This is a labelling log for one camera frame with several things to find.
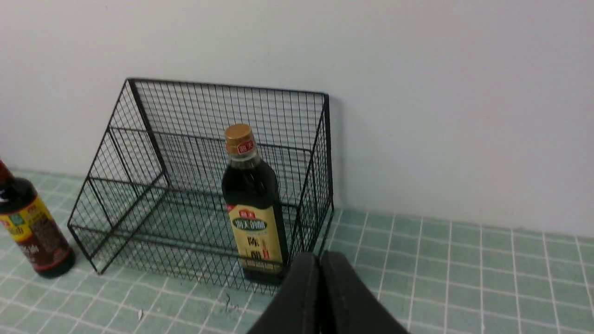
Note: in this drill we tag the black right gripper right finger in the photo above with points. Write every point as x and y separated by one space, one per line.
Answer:
347 306

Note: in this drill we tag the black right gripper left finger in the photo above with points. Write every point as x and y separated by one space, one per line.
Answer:
293 308

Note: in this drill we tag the vinegar bottle gold cap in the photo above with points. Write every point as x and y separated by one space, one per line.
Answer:
251 193

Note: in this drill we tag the soy sauce bottle red cap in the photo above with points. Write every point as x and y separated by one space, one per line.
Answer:
31 226

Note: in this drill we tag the green checked tablecloth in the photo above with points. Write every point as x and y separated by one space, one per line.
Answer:
433 276

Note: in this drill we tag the black wire mesh shelf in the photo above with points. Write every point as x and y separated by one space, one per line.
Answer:
152 198

